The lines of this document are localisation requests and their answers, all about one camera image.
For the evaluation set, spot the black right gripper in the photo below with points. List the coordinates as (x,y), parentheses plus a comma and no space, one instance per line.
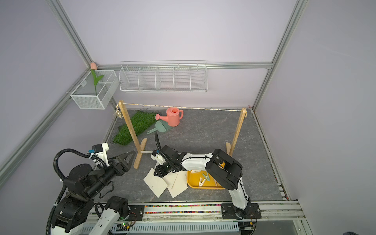
(159,173)

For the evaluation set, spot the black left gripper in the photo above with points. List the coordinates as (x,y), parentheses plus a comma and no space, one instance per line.
(125,166)

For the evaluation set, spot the white hooked clothespin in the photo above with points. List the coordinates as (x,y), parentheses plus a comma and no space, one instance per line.
(201,182)

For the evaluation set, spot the green clothespin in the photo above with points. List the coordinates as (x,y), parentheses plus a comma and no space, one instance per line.
(206,177)

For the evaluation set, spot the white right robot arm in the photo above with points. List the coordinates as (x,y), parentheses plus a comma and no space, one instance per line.
(224,169)

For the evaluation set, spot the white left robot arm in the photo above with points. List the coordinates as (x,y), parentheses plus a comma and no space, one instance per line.
(81,186)

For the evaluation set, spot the yellow plastic tray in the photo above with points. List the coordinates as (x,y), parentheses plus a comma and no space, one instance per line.
(193,178)

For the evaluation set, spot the pink artificial tulip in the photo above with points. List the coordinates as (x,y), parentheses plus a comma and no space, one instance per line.
(96,79)

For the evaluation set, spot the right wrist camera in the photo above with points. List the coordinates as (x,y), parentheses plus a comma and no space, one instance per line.
(157,157)

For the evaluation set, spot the white mesh wall basket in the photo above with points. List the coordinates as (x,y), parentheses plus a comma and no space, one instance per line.
(84,93)

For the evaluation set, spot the white wire wall shelf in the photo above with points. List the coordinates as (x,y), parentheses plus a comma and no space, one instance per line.
(163,76)

